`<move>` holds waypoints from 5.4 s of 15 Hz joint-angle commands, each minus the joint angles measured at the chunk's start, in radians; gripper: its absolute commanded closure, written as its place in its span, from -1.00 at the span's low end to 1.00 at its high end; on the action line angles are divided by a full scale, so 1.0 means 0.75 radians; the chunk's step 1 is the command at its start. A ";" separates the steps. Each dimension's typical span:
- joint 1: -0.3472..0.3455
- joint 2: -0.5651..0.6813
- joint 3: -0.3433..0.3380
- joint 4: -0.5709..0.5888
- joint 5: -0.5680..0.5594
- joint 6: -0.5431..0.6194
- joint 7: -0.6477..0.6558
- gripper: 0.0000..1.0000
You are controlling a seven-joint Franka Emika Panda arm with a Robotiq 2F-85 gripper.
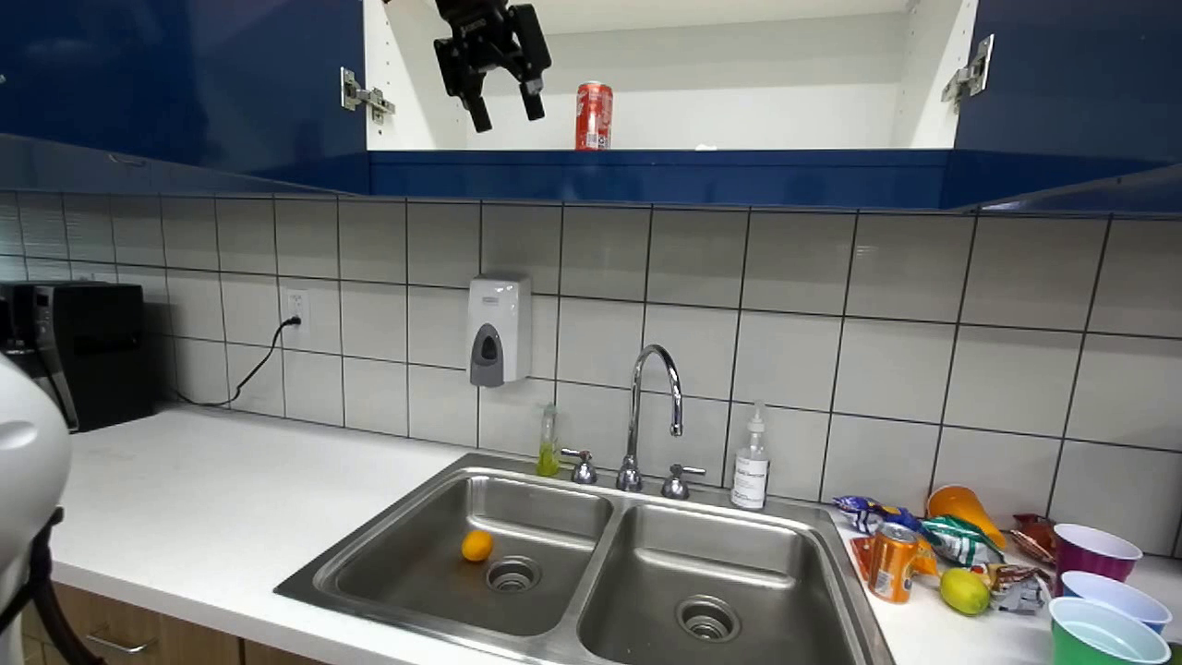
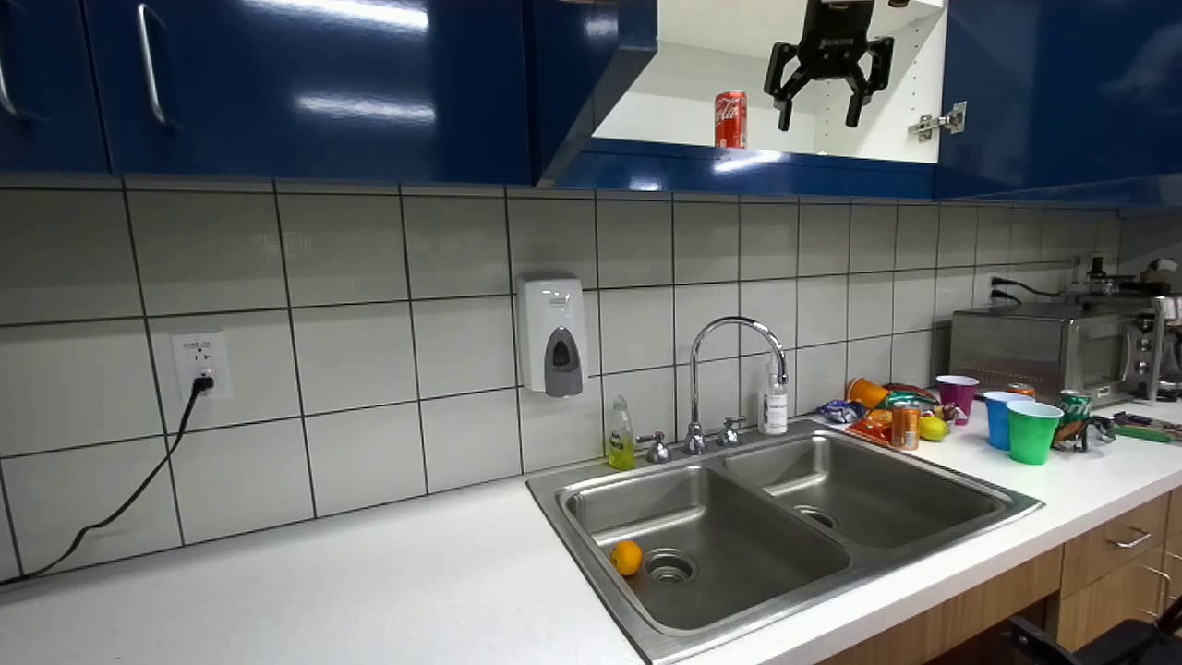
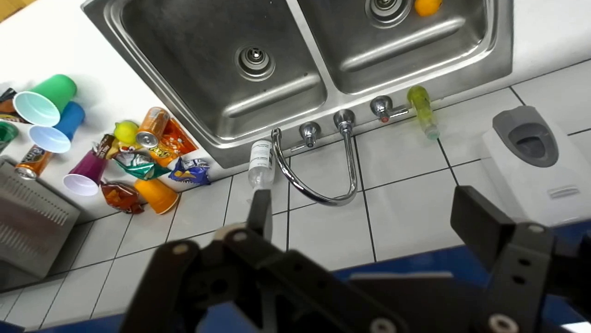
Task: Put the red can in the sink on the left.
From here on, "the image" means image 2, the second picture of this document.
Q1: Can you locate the wooden base cabinet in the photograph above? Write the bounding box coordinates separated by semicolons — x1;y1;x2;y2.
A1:
824;483;1182;665

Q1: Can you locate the small orange fruit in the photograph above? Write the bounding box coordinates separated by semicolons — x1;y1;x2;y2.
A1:
607;539;648;580

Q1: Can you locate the blue glossy cabinet door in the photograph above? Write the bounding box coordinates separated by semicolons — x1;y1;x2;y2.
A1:
937;0;1182;204
82;0;536;188
529;0;662;188
0;0;111;176

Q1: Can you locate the metal cabinet hinge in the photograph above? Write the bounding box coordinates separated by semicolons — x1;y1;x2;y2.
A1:
909;98;972;143

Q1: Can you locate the green snack bag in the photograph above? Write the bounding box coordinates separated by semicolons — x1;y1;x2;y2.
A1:
884;389;937;419

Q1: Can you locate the blue plastic cup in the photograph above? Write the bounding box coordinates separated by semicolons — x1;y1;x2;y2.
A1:
979;389;1030;454

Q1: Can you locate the green flat packet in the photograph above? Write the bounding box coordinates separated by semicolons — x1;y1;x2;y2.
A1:
1113;410;1182;448

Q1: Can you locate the green plastic cup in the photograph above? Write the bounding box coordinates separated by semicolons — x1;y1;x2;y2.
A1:
1005;398;1069;469

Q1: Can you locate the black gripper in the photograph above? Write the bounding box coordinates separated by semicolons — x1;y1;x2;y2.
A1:
760;0;899;133

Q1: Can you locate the clear pump soap bottle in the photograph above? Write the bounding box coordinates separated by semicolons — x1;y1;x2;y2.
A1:
754;353;796;440

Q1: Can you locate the purple plastic cup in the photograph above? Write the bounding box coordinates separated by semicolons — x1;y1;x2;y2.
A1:
936;373;983;427

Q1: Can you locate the chrome faucet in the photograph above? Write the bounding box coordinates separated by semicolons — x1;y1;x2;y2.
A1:
685;309;796;457

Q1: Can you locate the white wall soap dispenser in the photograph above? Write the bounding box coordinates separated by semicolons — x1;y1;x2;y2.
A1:
514;268;593;398

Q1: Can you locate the red cola can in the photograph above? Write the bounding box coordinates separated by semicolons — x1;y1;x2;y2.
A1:
713;87;750;150

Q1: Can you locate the black appliance power cable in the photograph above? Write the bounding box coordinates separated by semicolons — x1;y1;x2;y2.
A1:
985;272;1080;309

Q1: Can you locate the black chair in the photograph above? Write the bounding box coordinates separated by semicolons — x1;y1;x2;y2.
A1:
1010;614;1182;665

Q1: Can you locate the tan snack can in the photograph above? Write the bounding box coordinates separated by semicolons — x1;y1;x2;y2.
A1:
887;404;923;454

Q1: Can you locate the green dish soap bottle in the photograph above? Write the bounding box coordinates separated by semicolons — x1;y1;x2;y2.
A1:
601;394;642;474

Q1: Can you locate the silver coffee machine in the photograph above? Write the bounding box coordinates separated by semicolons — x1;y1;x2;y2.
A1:
1139;252;1182;404

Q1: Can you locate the silver toaster oven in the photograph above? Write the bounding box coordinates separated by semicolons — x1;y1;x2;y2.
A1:
945;293;1168;404

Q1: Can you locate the white wall power outlet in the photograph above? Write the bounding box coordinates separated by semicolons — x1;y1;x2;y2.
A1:
170;330;236;404

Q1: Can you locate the stainless steel double sink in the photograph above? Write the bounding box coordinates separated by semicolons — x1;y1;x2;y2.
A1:
525;420;1051;665

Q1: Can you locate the black power cord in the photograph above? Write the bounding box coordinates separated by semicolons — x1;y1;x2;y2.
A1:
0;373;217;587

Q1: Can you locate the blue snack bag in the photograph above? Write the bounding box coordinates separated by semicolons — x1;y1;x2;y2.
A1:
808;394;866;433

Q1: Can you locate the open white wall cabinet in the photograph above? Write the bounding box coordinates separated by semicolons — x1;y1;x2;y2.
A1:
588;0;955;201

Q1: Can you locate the orange snack bag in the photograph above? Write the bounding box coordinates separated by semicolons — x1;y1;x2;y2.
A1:
855;410;899;448

